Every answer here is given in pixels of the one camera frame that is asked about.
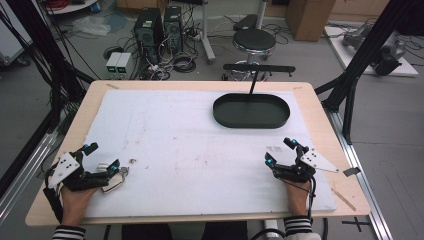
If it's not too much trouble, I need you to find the aluminium rail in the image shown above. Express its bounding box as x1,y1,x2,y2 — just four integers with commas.
0,131,59,224
324,108,395,240

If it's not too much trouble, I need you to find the small black flat piece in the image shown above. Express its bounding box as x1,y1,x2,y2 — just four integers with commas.
342,166,362,177

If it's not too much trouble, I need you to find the white board with equipment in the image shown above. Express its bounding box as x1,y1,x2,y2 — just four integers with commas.
323,23,420,78

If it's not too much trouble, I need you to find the slim black computer tower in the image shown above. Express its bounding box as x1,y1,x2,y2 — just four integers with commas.
163,5,184,55

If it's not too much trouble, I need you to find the grey metal stand leg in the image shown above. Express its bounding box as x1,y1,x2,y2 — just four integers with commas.
199,0,217,65

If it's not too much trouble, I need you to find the thin wooden stick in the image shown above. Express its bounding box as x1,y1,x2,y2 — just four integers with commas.
330,187,357,212

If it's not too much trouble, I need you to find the coiled black cable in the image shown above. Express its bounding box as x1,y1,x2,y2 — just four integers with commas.
172,54,197,74

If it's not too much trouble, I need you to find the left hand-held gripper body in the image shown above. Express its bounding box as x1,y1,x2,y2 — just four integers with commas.
47,151,111,193

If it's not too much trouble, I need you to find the person's right hand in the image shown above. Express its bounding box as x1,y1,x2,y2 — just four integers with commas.
284,179,313,209

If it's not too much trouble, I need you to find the black oval tray with stand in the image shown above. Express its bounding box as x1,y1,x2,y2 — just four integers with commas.
212,63,297,130

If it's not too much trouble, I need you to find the black round stool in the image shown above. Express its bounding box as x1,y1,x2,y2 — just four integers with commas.
232,27,277,65

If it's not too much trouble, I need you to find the cardboard box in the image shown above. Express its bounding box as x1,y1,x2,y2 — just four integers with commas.
285,0,337,42

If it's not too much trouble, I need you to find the black wrist strap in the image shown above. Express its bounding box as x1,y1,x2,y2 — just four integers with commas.
42,186,64,224

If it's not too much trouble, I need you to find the person's left hand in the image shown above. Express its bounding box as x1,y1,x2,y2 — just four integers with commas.
61,186,101,218

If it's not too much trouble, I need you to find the large black computer tower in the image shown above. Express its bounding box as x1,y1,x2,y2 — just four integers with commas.
132,7,165,66

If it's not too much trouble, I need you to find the black metal frame post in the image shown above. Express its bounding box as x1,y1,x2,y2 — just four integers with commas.
5,0,96,134
314,0,424,145

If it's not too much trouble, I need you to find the clear plastic bag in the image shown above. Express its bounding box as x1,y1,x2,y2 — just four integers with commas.
70,15,112,37

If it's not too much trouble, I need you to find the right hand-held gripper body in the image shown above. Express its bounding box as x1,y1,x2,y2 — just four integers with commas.
273,146,340,184

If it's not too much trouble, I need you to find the white foam mat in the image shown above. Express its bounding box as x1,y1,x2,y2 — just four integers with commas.
82,88,337,219

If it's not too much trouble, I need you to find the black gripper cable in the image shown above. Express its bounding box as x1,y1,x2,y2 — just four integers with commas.
307,177,317,221

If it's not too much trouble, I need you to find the white power supply unit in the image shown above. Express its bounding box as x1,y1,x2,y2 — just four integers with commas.
105,51,123,80
115,52,133,80

